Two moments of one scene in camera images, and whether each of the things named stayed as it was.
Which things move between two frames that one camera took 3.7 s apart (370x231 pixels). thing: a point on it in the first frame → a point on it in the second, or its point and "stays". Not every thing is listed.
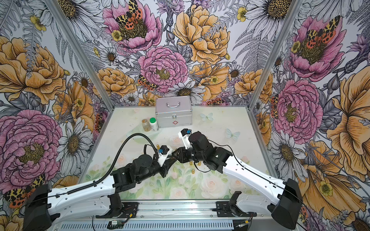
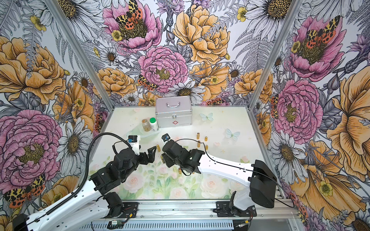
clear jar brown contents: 146,125 stays
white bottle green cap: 153,123 stays
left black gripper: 166,165 → 151,156
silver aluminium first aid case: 174,111 stays
